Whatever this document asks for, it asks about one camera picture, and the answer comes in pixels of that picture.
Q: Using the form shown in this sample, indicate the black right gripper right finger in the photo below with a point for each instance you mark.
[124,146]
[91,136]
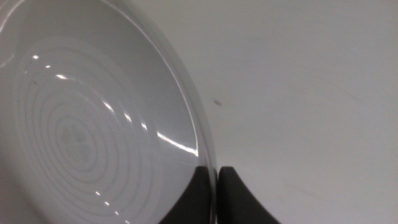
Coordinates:
[239,202]

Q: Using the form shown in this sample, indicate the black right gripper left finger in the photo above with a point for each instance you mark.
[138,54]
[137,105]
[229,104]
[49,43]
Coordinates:
[192,202]

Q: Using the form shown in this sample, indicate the grey shallow bowl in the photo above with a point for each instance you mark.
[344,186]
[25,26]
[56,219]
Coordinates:
[93,124]

